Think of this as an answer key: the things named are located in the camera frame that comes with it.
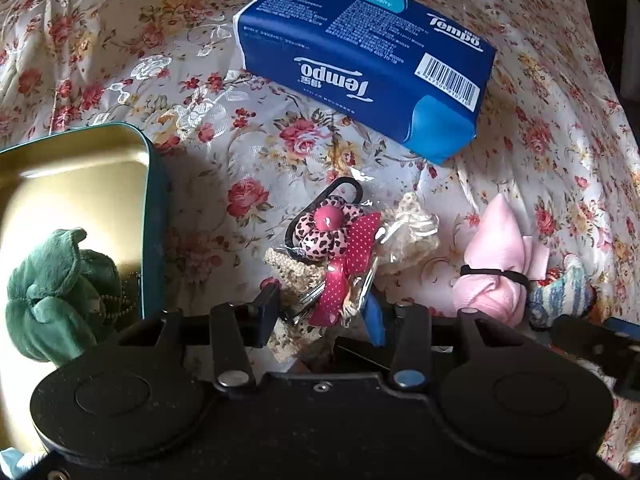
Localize floral bedspread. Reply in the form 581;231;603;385
0;0;640;476

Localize teal tin box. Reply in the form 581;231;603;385
0;121;171;461

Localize striped knitted pouch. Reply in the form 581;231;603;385
527;255;597;330

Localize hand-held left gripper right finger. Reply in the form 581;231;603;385
362;293;527;391

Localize green plush toy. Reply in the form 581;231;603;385
6;227;123;367

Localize pink cloth bundle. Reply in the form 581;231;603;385
452;194;550;326

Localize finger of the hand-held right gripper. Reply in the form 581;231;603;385
549;313;640;402

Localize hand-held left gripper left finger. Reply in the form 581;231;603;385
119;282;282;389

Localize blue tissue pack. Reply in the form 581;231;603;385
232;0;497;166

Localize clear packet of hair accessories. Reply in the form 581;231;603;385
264;176;441;361

